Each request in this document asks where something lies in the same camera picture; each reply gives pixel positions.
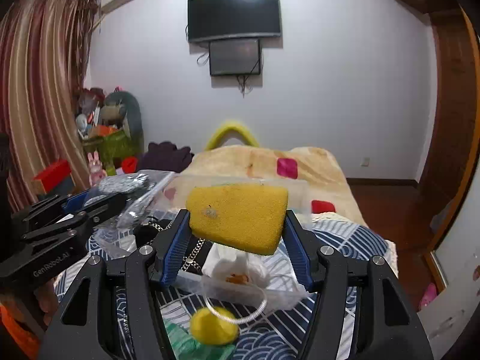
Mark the wall socket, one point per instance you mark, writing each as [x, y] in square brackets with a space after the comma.
[365, 162]

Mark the orange cloth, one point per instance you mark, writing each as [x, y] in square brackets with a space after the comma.
[17, 335]

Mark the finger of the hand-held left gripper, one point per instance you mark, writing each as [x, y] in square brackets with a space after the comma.
[101, 213]
[77, 199]

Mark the green basket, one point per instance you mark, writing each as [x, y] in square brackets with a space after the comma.
[112, 148]

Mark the green plastic wrapper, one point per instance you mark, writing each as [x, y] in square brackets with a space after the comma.
[183, 343]

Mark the pink slipper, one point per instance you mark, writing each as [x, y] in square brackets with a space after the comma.
[428, 297]

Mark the yellow fuzzy arch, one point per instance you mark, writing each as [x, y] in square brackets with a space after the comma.
[230, 126]

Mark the pink bunny toy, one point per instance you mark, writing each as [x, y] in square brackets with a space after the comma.
[95, 170]

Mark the beige blanket with red squares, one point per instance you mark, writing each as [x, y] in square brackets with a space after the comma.
[240, 165]

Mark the red box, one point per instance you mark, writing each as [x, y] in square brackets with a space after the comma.
[52, 174]

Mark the clear plastic zip bag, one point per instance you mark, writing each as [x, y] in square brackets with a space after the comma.
[285, 195]

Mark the small black wall monitor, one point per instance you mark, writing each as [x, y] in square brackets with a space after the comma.
[234, 56]

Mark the grey plush toy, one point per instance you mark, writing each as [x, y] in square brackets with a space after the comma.
[129, 110]

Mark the striped curtain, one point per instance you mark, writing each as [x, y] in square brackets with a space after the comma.
[37, 82]

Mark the blue patterned bed sheet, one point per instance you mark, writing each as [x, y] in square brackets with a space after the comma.
[352, 240]

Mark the wooden wardrobe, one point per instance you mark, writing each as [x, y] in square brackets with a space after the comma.
[450, 101]

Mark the yellow sponge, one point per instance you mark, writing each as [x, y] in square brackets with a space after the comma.
[236, 217]

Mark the white tissue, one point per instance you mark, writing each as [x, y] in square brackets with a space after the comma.
[225, 266]

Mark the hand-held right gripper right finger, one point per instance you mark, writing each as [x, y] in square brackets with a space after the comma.
[298, 249]

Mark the clear bag with silver contents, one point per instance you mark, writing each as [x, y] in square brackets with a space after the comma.
[123, 185]

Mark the large black wall television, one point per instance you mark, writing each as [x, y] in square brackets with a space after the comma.
[234, 15]

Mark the purple cloth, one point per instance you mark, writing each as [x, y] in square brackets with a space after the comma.
[165, 155]

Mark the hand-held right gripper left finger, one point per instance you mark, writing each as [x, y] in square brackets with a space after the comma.
[175, 249]

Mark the red cup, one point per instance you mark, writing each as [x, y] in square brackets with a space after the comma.
[130, 165]

